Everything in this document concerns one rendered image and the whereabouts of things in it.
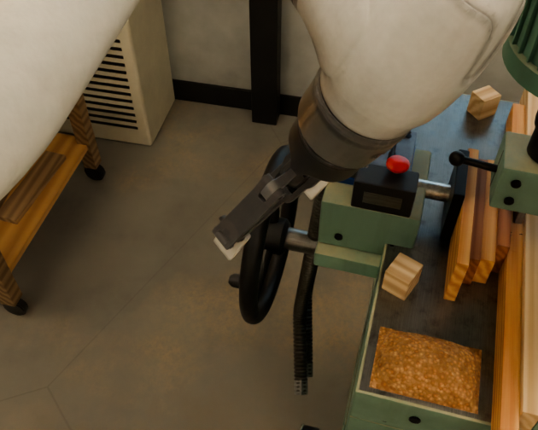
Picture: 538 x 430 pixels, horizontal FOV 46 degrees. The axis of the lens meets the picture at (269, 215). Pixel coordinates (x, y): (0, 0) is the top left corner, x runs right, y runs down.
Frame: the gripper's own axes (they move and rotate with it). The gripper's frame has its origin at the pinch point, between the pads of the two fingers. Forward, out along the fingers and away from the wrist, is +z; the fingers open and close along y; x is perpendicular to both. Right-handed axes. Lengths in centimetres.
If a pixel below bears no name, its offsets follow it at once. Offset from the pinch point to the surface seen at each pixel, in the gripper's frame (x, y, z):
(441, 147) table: -6.0, 38.4, 10.8
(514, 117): -9.6, 48.0, 4.4
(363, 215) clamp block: -6.8, 14.5, 5.9
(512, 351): -29.9, 11.4, -3.9
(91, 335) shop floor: 17, -2, 122
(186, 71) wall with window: 80, 87, 134
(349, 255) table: -9.9, 13.4, 13.1
